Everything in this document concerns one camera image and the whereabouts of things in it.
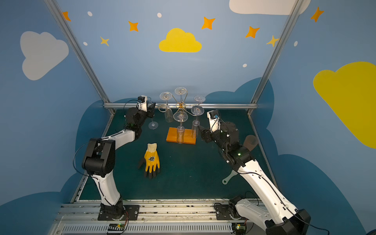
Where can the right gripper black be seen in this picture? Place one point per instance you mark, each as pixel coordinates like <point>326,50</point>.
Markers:
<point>207,135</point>

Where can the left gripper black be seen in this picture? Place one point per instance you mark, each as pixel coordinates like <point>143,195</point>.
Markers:
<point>149,111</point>

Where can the clear flute glass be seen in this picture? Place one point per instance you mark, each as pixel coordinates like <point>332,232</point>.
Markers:
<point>165,108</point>
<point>199,99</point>
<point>182,93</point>
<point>151,114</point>
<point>197,111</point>
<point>180,117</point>

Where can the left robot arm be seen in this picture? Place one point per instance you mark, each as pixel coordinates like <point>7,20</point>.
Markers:
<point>100,158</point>

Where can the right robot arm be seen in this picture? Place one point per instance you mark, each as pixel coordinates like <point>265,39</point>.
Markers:
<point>280,216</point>

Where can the translucent brown plastic cup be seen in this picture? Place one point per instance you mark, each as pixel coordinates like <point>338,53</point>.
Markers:
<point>250,142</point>

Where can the yellow black work glove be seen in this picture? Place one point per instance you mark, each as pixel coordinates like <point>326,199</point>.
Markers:
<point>151,160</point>

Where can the white plastic brush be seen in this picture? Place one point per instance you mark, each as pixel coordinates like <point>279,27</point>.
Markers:
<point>226,180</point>

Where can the right controller board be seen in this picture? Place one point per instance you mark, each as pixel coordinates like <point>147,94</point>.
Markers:
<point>239,229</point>

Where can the controller board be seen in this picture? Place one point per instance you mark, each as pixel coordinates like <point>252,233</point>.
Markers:
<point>116,229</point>
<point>239,229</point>

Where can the left controller board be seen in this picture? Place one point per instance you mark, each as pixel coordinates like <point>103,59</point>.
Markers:
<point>116,229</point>

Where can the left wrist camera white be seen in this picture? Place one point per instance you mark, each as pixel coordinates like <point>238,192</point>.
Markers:
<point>142,100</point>

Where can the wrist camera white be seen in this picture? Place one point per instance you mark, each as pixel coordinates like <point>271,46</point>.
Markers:
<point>142,100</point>
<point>214,120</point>

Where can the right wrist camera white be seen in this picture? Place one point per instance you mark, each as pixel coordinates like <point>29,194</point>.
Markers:
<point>214,120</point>

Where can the gold wire glass rack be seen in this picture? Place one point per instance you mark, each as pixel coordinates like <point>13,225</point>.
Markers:
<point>176,110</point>

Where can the horizontal aluminium frame bar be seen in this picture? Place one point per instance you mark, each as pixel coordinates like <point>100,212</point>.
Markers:
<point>187,105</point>

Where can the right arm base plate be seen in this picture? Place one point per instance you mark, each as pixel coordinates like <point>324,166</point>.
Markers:
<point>226,212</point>

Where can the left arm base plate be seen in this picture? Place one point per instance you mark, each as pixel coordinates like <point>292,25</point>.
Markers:
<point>129,212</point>

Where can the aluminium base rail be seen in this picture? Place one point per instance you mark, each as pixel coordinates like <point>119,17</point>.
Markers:
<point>184,216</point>

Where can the left aluminium frame post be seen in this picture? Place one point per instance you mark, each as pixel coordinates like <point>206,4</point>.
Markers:
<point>56,12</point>

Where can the aluminium frame post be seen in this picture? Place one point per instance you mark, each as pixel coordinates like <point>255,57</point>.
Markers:
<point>297,9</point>
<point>56,12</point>

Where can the right aluminium frame post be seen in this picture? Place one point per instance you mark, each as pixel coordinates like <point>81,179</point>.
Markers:
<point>297,9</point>

